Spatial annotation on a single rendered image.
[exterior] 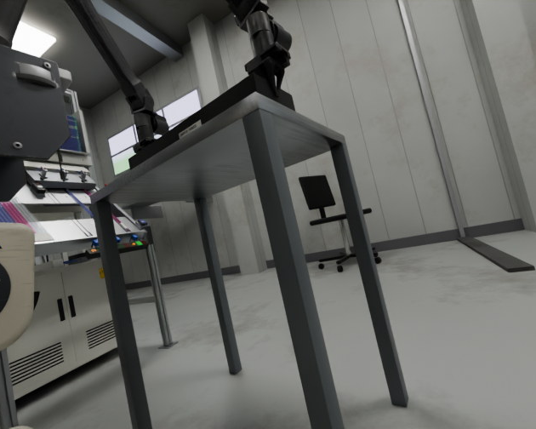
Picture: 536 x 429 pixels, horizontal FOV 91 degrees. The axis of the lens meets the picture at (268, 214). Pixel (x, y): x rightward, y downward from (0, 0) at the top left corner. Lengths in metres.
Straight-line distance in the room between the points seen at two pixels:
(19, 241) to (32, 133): 0.15
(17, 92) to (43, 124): 0.05
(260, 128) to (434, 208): 3.20
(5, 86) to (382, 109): 3.51
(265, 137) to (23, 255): 0.38
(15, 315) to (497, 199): 3.66
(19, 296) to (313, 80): 3.85
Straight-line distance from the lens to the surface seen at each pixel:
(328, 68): 4.02
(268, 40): 0.75
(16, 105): 0.52
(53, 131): 0.51
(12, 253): 0.47
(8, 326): 0.47
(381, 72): 3.86
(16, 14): 1.02
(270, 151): 0.45
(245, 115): 0.49
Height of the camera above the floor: 0.57
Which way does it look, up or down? 3 degrees up
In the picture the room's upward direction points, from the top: 13 degrees counter-clockwise
